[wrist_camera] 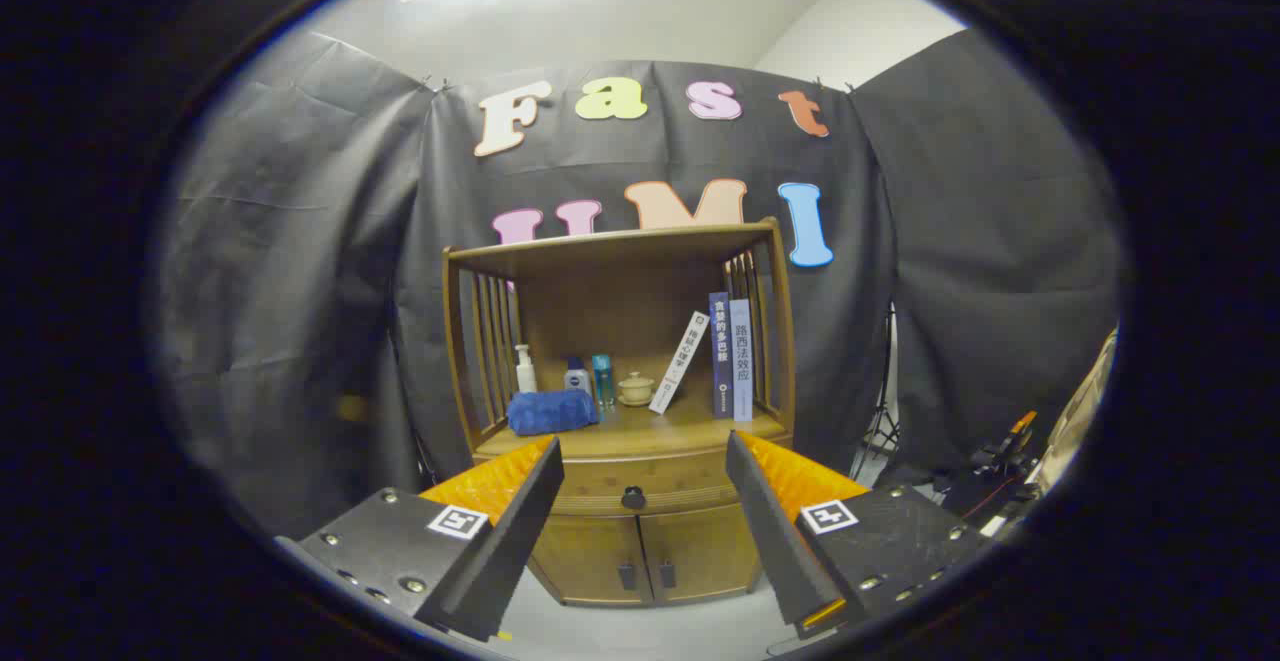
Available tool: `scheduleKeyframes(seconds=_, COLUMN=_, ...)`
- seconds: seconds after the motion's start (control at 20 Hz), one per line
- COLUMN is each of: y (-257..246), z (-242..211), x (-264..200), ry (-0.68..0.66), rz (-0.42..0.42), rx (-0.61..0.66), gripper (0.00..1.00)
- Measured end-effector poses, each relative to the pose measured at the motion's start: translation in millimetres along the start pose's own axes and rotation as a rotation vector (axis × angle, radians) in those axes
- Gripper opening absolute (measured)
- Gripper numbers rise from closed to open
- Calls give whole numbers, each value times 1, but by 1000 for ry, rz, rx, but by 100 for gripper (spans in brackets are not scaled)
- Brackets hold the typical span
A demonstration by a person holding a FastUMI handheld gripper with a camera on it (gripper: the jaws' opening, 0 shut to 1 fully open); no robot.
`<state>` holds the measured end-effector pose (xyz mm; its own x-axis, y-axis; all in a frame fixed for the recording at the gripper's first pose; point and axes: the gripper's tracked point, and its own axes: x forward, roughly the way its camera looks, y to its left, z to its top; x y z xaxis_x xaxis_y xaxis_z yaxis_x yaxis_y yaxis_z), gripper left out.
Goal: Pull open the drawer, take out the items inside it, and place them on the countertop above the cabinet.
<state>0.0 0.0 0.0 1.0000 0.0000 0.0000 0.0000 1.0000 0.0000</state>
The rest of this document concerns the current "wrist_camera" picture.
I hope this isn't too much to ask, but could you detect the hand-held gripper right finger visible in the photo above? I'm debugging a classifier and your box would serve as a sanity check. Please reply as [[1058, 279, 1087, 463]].
[[725, 429, 991, 642]]

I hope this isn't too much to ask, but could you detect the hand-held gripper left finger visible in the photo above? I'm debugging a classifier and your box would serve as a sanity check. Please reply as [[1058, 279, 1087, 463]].
[[275, 434, 566, 644]]

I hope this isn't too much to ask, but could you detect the wooden drawer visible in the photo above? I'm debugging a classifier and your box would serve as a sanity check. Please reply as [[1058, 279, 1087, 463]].
[[475, 444, 793, 517]]

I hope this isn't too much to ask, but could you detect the wooden cabinet door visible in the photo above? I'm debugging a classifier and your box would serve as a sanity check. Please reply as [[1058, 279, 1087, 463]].
[[528, 513, 653, 608], [640, 503, 764, 602]]

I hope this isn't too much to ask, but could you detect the wooden countertop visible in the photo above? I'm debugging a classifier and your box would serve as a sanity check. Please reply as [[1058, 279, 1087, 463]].
[[475, 396, 791, 460]]

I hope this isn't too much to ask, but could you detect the wooden cabinet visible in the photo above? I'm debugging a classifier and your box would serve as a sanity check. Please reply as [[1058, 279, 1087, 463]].
[[443, 219, 798, 609]]

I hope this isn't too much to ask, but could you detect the blue folded towel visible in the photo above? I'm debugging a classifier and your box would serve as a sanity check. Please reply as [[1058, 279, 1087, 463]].
[[507, 388, 601, 437]]

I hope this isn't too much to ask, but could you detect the pale lavender book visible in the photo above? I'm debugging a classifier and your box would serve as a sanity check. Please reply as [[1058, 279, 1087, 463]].
[[730, 299, 754, 423]]

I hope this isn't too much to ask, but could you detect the dark blue book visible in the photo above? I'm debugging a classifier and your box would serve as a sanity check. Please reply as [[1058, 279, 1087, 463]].
[[709, 292, 734, 419]]

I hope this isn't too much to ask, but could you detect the white book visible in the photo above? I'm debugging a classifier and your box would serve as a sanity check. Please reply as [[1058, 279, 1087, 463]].
[[648, 311, 711, 416]]

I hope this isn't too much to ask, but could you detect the black device orange tip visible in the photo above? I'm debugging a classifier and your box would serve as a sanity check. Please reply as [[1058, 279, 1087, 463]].
[[940, 411, 1041, 542]]

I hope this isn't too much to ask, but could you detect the black backdrop cloth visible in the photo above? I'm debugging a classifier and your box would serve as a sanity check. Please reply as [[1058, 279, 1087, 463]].
[[160, 29, 1126, 542]]

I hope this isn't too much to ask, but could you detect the beige cloth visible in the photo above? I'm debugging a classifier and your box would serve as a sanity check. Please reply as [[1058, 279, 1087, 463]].
[[1035, 326, 1119, 492]]

